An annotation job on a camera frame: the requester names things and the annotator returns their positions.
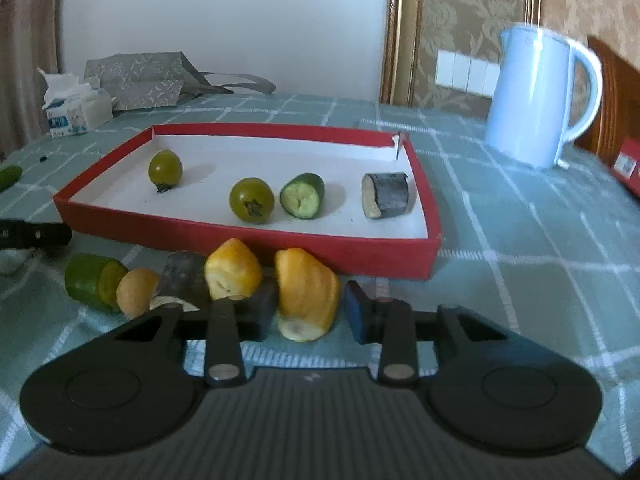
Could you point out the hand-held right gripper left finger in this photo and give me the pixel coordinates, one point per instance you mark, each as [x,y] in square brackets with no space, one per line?
[261,312]

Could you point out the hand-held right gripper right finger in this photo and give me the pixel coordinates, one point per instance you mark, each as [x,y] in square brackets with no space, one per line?
[355,310]

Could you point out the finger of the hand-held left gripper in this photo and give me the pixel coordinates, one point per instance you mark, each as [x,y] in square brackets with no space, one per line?
[35,234]

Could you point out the red cardboard tray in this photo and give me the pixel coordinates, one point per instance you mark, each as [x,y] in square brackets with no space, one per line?
[350,255]

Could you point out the green tomato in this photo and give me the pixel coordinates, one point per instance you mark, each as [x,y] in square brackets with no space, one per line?
[165,170]
[251,200]

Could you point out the dark eggplant piece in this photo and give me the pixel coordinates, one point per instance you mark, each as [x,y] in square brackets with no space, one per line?
[390,192]

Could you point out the short cucumber piece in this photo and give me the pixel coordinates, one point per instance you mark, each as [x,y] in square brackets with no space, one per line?
[301,196]

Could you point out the whole green cucumber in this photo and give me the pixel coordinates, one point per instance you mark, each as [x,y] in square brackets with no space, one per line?
[10,177]

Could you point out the thick cucumber piece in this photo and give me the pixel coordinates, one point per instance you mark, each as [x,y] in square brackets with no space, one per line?
[90,282]

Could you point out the grey eggplant piece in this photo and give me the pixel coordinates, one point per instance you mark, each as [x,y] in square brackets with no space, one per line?
[182,271]

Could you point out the small brown potato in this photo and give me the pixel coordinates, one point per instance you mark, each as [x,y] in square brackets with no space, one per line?
[136,292]

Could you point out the tissue pack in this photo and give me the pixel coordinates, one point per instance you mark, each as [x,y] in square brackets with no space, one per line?
[75,112]

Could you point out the green checked tablecloth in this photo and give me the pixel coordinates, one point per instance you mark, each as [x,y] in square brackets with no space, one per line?
[525,260]

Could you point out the beige curtain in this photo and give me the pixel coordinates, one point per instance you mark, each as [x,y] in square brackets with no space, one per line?
[25,50]

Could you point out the grey patterned paper bag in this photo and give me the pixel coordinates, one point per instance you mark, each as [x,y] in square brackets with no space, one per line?
[140,82]

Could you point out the light blue electric kettle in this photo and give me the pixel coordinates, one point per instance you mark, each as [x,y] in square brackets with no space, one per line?
[530,95]

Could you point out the red flat box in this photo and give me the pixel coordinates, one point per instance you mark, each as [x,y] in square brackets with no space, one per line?
[627,165]

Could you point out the wooden headboard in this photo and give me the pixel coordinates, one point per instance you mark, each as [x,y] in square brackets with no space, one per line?
[620,105]

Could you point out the white wall switch panel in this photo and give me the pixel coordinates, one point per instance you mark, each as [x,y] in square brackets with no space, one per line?
[465,72]

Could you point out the gold wall moulding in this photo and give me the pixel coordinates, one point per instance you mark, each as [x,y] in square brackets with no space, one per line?
[400,35]

